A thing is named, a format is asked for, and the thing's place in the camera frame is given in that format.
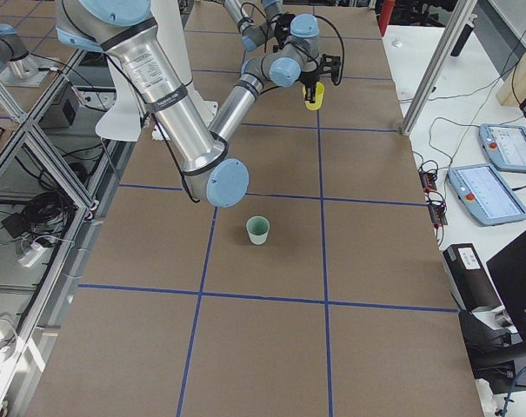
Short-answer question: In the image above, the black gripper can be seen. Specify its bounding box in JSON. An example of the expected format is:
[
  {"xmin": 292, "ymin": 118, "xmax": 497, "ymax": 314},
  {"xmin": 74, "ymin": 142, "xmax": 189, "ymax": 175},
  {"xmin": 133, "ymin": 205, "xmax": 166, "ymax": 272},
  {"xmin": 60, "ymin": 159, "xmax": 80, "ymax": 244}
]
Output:
[{"xmin": 300, "ymin": 69, "xmax": 320, "ymax": 103}]

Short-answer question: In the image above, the yellow plastic cup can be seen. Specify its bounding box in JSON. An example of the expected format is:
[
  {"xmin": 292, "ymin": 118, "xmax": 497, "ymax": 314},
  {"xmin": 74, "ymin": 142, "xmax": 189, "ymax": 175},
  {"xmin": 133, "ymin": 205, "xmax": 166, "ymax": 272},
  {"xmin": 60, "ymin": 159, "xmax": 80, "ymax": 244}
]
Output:
[{"xmin": 303, "ymin": 82, "xmax": 325, "ymax": 111}]

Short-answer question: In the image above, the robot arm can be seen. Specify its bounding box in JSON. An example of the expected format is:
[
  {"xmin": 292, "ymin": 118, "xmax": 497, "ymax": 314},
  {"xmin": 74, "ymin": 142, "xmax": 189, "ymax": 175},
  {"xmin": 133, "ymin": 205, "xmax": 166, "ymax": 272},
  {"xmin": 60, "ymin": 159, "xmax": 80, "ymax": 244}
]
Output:
[
  {"xmin": 55, "ymin": 1, "xmax": 323, "ymax": 208},
  {"xmin": 222, "ymin": 0, "xmax": 283, "ymax": 52}
]

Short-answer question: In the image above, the light green plastic cup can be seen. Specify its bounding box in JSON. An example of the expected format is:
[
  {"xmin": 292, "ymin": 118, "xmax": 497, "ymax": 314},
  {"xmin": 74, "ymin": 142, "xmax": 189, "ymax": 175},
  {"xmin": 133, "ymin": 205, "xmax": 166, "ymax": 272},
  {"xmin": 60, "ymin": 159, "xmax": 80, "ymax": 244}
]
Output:
[{"xmin": 246, "ymin": 215, "xmax": 270, "ymax": 245}]

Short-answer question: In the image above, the brown table mat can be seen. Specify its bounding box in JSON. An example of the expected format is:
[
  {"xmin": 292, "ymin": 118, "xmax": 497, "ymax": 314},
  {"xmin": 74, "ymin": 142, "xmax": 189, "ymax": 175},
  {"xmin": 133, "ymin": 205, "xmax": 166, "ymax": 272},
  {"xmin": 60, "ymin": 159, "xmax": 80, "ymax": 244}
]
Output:
[{"xmin": 27, "ymin": 7, "xmax": 482, "ymax": 416}]

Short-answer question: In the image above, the near blue teach pendant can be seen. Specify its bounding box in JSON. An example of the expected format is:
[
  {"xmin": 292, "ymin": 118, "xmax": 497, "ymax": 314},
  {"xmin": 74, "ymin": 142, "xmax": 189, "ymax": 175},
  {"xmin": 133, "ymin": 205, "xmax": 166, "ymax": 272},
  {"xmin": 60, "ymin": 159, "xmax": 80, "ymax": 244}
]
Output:
[{"xmin": 448, "ymin": 163, "xmax": 526, "ymax": 226}]

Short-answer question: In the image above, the blue teach pendant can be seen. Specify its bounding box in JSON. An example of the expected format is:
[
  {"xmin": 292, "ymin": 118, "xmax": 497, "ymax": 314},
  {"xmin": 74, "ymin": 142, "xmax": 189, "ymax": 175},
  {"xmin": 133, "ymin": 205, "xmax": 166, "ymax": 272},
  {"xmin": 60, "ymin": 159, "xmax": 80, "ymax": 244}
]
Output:
[
  {"xmin": 448, "ymin": 163, "xmax": 526, "ymax": 226},
  {"xmin": 479, "ymin": 124, "xmax": 526, "ymax": 173}
]

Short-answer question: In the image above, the far blue teach pendant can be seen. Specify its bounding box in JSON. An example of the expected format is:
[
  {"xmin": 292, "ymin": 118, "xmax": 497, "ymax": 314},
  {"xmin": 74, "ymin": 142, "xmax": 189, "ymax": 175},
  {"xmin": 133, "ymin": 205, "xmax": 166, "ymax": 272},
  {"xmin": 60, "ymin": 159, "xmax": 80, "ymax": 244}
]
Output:
[{"xmin": 479, "ymin": 124, "xmax": 526, "ymax": 173}]

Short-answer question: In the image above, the black printer device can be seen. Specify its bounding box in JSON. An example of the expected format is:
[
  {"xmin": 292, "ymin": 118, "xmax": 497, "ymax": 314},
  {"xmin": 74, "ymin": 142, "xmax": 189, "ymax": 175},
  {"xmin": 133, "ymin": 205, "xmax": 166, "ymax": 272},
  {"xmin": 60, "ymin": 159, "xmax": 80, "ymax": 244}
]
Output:
[{"xmin": 443, "ymin": 243, "xmax": 502, "ymax": 312}]

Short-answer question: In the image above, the black computer monitor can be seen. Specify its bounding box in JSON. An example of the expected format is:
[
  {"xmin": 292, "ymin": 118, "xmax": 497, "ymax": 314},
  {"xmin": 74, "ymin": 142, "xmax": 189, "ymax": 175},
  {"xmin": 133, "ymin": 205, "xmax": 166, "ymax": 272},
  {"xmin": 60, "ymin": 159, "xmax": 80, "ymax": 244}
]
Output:
[{"xmin": 487, "ymin": 230, "xmax": 526, "ymax": 336}]

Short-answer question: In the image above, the white power strip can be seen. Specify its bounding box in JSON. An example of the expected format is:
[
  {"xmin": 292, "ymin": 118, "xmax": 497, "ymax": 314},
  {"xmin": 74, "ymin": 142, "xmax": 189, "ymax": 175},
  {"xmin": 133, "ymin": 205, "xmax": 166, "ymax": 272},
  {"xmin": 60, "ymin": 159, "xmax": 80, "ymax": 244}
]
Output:
[{"xmin": 18, "ymin": 242, "xmax": 46, "ymax": 268}]

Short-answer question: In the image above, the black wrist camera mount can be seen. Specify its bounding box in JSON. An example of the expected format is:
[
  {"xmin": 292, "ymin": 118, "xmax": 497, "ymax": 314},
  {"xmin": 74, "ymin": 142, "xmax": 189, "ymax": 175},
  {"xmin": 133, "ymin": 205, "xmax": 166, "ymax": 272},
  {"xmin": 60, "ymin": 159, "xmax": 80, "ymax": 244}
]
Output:
[{"xmin": 318, "ymin": 54, "xmax": 343, "ymax": 85}]

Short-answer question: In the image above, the grey aluminium frame post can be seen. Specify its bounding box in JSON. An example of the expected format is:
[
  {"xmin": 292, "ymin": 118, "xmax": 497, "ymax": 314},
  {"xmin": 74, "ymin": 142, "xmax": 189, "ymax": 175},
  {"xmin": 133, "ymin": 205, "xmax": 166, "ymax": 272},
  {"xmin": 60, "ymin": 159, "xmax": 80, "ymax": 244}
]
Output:
[{"xmin": 400, "ymin": 0, "xmax": 477, "ymax": 136}]

